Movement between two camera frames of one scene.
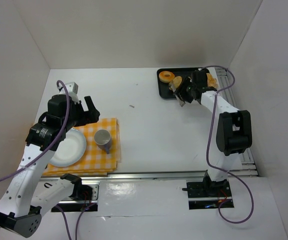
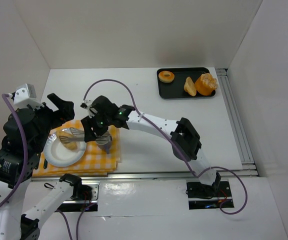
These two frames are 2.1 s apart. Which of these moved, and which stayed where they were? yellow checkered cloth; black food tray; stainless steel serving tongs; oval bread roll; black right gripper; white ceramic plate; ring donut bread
Moved: oval bread roll; stainless steel serving tongs; black right gripper
Stayed: yellow checkered cloth; black food tray; white ceramic plate; ring donut bread
